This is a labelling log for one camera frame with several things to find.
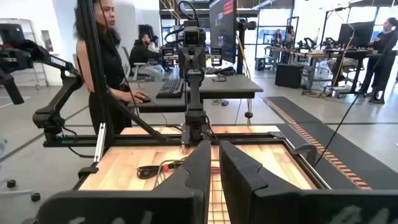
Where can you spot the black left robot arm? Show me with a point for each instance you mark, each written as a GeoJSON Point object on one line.
{"type": "Point", "coordinates": [195, 102]}

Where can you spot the person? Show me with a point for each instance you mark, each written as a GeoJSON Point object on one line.
{"type": "Point", "coordinates": [140, 53]}
{"type": "Point", "coordinates": [289, 35]}
{"type": "Point", "coordinates": [382, 46]}
{"type": "Point", "coordinates": [109, 62]}
{"type": "Point", "coordinates": [276, 39]}
{"type": "Point", "coordinates": [154, 43]}

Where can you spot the black table clamp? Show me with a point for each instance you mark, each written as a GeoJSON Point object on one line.
{"type": "Point", "coordinates": [88, 171]}
{"type": "Point", "coordinates": [306, 152]}

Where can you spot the black keyboard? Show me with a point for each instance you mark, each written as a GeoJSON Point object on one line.
{"type": "Point", "coordinates": [171, 88]}

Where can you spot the black caster wheel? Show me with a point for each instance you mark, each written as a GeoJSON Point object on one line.
{"type": "Point", "coordinates": [11, 183]}
{"type": "Point", "coordinates": [35, 197]}

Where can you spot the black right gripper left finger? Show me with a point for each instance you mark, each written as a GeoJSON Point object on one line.
{"type": "Point", "coordinates": [199, 174]}

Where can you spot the black box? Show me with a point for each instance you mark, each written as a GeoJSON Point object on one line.
{"type": "Point", "coordinates": [289, 76]}

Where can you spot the person's hand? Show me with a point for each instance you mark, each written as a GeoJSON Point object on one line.
{"type": "Point", "coordinates": [136, 96]}

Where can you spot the silver aluminium bracket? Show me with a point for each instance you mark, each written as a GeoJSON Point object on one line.
{"type": "Point", "coordinates": [100, 143]}

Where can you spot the black computer monitor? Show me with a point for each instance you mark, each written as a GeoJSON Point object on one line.
{"type": "Point", "coordinates": [222, 31]}
{"type": "Point", "coordinates": [357, 34]}

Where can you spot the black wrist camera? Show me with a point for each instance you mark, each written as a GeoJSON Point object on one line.
{"type": "Point", "coordinates": [194, 36]}

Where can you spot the black frame upright post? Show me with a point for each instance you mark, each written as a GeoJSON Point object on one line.
{"type": "Point", "coordinates": [93, 62]}

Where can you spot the black striped floor mat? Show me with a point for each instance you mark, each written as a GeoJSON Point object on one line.
{"type": "Point", "coordinates": [357, 161]}

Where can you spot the black diagonal frame strut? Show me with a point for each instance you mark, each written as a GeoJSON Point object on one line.
{"type": "Point", "coordinates": [136, 116]}

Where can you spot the black computer mouse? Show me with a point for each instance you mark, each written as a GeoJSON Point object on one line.
{"type": "Point", "coordinates": [146, 99]}

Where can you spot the grey office chair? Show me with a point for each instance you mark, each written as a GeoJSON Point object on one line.
{"type": "Point", "coordinates": [136, 67]}

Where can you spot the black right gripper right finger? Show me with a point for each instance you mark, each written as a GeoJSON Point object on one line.
{"type": "Point", "coordinates": [239, 186]}

